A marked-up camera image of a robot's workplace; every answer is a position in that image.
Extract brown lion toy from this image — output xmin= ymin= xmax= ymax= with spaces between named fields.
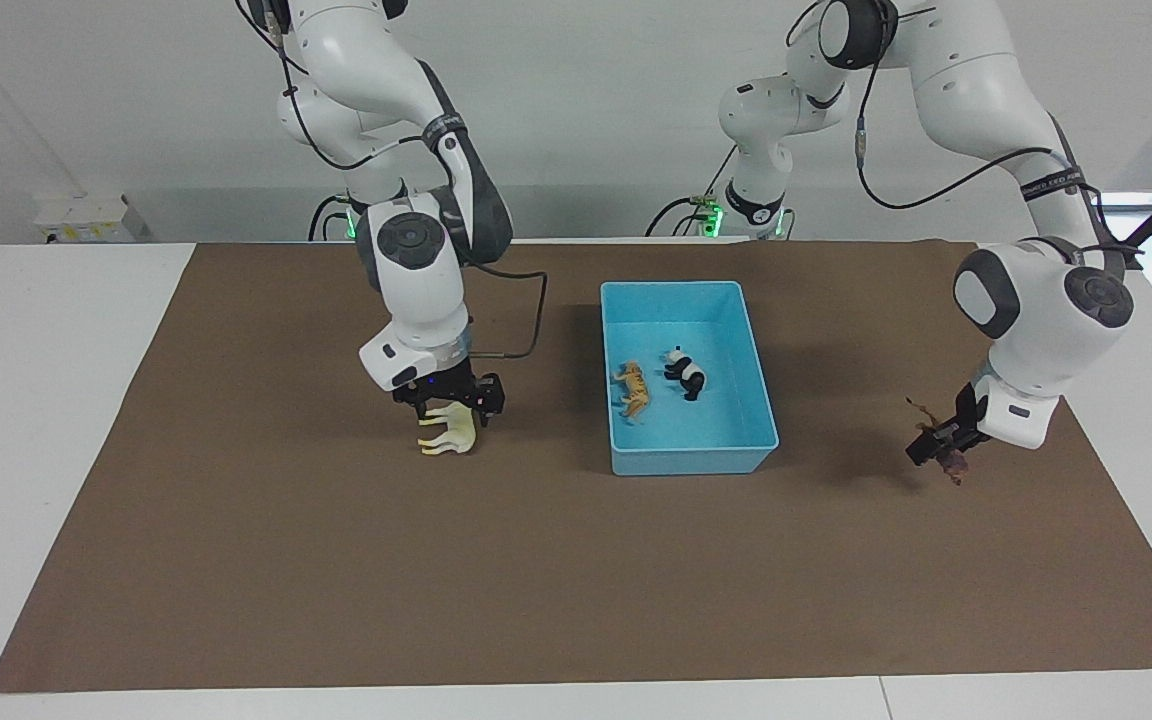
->
xmin=904 ymin=396 xmax=973 ymax=487

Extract cream camel toy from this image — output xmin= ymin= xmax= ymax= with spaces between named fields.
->
xmin=417 ymin=400 xmax=478 ymax=457

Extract orange tiger toy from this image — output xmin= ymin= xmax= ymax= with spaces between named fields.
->
xmin=613 ymin=361 xmax=652 ymax=421

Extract black white panda toy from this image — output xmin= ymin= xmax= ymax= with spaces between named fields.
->
xmin=663 ymin=346 xmax=707 ymax=402

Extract blue plastic storage box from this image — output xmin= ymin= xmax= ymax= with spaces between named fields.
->
xmin=600 ymin=281 xmax=780 ymax=477

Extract brown table mat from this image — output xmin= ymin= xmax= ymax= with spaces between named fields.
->
xmin=0 ymin=240 xmax=1152 ymax=694

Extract white power strip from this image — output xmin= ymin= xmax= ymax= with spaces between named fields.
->
xmin=34 ymin=194 xmax=150 ymax=244

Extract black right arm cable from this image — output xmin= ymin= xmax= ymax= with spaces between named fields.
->
xmin=236 ymin=0 xmax=549 ymax=359

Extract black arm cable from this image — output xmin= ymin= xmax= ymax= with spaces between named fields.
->
xmin=236 ymin=0 xmax=549 ymax=359
xmin=786 ymin=0 xmax=1144 ymax=253

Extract black right base cables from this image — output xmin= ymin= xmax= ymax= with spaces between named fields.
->
xmin=308 ymin=192 xmax=362 ymax=242

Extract black base cables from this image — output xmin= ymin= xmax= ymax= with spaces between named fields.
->
xmin=308 ymin=192 xmax=362 ymax=242
xmin=644 ymin=192 xmax=797 ymax=240

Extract black left base cables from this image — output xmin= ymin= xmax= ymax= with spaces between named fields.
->
xmin=644 ymin=192 xmax=797 ymax=240

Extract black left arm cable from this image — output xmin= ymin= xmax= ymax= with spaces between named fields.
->
xmin=786 ymin=0 xmax=1144 ymax=253

